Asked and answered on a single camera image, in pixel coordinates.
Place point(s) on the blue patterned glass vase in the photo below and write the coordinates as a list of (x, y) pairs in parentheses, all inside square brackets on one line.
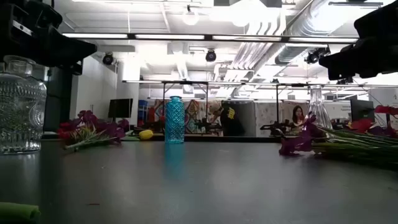
[(174, 121)]

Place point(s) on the silver ventilation duct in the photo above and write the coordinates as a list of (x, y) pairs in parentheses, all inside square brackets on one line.
[(304, 28)]

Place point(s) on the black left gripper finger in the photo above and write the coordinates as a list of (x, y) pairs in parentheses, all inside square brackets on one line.
[(68, 49)]

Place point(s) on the black ceiling spotlight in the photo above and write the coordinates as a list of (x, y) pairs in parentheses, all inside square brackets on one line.
[(108, 59), (315, 55), (345, 81), (211, 56)]

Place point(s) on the black background robot arm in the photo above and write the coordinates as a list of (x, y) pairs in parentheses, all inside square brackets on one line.
[(206, 125), (275, 127)]

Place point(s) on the clear round glass bottle vase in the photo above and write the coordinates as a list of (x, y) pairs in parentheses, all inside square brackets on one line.
[(21, 109)]

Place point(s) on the person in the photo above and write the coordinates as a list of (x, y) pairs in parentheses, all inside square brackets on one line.
[(298, 116), (231, 123)]

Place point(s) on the green grass stems bunch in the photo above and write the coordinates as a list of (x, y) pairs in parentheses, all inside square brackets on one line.
[(362, 125)]

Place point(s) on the yellow artificial tulip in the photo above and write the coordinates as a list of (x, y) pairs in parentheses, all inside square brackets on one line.
[(146, 134)]

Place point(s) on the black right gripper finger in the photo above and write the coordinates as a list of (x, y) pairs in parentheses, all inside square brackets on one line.
[(367, 59)]

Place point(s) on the colourful patterned cloth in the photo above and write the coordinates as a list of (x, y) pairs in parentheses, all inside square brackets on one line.
[(194, 115)]

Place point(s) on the clear flared glass vase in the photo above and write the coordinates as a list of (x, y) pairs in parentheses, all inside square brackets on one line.
[(317, 107)]

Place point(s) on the black table frame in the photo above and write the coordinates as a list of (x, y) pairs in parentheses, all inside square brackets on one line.
[(233, 139)]

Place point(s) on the black flat monitor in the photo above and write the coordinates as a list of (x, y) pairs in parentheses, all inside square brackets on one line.
[(362, 110), (120, 108)]

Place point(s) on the green stem piece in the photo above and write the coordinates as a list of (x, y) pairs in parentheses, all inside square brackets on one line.
[(15, 213)]

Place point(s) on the purple artificial flower bunch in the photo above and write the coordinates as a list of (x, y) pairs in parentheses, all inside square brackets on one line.
[(295, 144), (105, 128)]

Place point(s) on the round white pendant lamp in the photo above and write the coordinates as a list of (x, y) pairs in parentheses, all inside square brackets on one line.
[(190, 18)]

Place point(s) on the blue storage bin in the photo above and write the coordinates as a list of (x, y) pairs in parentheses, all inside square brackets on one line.
[(143, 109)]

